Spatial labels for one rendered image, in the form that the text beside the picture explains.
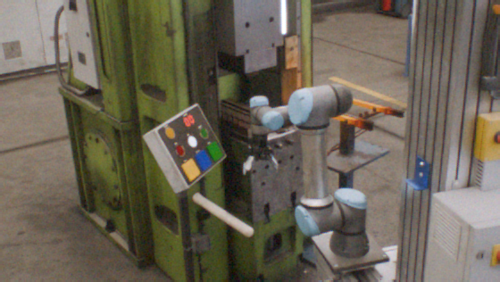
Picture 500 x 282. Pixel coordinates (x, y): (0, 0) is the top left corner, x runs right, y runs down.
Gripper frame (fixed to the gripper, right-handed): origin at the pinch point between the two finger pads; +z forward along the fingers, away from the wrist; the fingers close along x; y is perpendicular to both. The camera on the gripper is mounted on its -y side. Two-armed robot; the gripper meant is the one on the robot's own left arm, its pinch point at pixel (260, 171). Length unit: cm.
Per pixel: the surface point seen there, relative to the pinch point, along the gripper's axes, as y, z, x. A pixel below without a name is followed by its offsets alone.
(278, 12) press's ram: -48, -60, 26
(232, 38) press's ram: -39, -51, 0
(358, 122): -32, -3, 62
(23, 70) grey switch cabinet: -551, 86, -160
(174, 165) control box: 5.1, -11.9, -38.0
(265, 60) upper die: -44, -38, 17
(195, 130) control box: -14.0, -18.1, -24.9
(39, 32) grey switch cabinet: -555, 38, -132
